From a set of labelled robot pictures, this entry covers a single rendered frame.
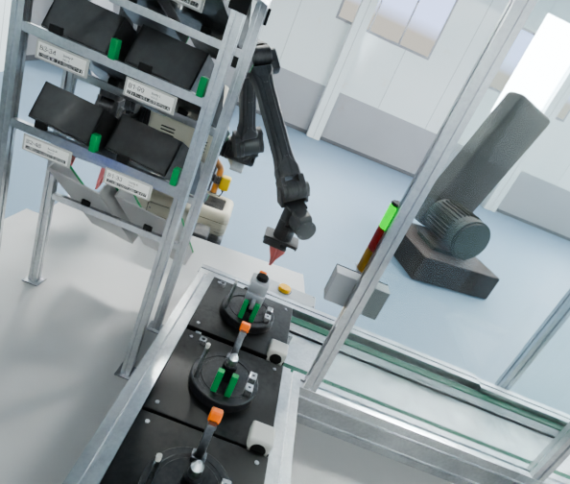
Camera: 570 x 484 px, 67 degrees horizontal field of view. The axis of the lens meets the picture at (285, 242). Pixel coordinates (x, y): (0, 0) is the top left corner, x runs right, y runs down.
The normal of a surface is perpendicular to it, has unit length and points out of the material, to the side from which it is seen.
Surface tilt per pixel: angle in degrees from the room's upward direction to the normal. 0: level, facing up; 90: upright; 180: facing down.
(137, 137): 65
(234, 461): 0
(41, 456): 0
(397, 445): 90
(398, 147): 90
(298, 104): 90
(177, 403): 0
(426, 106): 90
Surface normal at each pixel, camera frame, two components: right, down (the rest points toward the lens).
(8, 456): 0.37, -0.84
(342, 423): -0.11, 0.38
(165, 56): -0.08, -0.07
